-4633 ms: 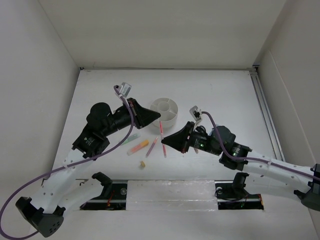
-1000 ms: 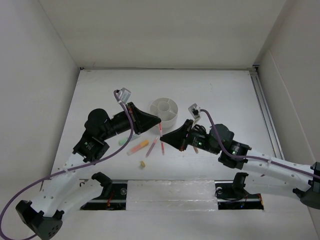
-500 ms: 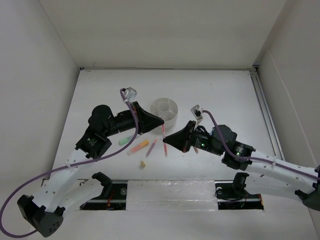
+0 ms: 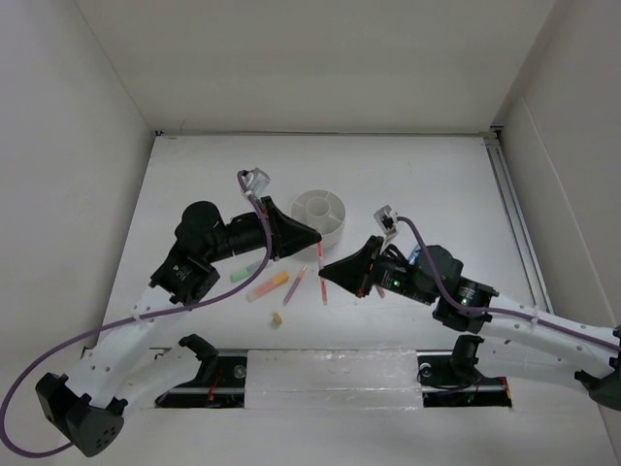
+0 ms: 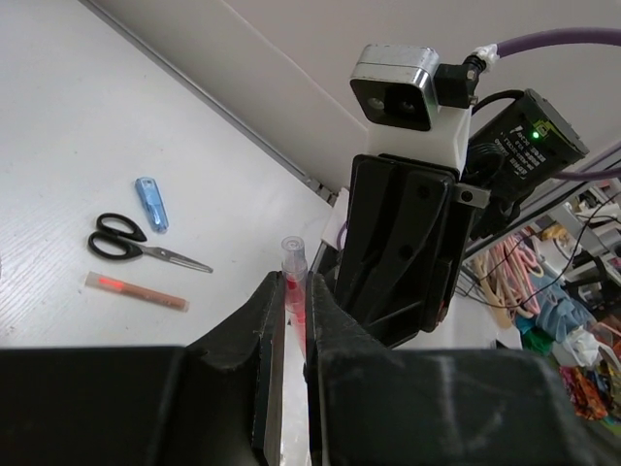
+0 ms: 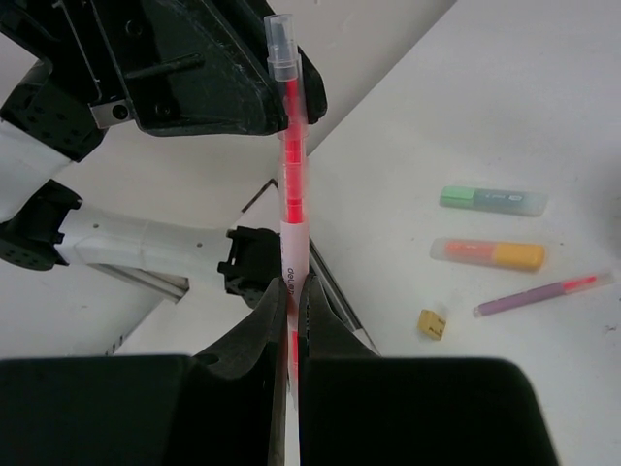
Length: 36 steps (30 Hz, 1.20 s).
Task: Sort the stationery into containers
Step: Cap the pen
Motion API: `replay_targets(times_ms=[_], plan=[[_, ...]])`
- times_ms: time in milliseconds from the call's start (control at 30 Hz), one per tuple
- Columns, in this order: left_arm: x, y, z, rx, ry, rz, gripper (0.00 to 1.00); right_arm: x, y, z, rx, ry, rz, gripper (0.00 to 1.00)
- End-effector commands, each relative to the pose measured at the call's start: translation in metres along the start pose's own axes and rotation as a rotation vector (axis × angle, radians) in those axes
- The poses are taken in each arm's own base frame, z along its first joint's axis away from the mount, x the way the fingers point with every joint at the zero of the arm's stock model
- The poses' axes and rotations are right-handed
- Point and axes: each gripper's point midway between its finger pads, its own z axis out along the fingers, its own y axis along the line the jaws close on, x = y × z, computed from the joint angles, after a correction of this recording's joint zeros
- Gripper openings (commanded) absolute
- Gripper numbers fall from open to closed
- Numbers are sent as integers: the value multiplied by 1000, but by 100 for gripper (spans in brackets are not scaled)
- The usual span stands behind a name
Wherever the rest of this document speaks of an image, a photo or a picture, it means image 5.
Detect black handled scissors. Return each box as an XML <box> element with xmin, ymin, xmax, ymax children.
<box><xmin>87</xmin><ymin>213</ymin><xmax>213</xmax><ymax>274</ymax></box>

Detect brown orange pen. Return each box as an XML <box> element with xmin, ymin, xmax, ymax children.
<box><xmin>84</xmin><ymin>272</ymin><xmax>189</xmax><ymax>312</ymax></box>

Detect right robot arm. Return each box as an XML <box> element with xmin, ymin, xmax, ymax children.
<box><xmin>334</xmin><ymin>89</ymin><xmax>588</xmax><ymax>348</ymax></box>

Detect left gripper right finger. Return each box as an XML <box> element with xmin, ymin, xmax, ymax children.
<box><xmin>306</xmin><ymin>275</ymin><xmax>582</xmax><ymax>465</ymax></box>

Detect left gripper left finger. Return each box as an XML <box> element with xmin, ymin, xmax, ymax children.
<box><xmin>1</xmin><ymin>272</ymin><xmax>284</xmax><ymax>465</ymax></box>

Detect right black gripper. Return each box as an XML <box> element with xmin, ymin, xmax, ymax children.
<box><xmin>334</xmin><ymin>154</ymin><xmax>474</xmax><ymax>348</ymax></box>

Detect red pink pen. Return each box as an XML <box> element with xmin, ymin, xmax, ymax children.
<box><xmin>281</xmin><ymin>236</ymin><xmax>308</xmax><ymax>358</ymax></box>

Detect aluminium rail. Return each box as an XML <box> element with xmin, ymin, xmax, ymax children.
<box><xmin>77</xmin><ymin>0</ymin><xmax>336</xmax><ymax>203</ymax></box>

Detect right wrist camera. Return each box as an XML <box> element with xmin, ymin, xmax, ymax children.
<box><xmin>349</xmin><ymin>44</ymin><xmax>472</xmax><ymax>175</ymax></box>

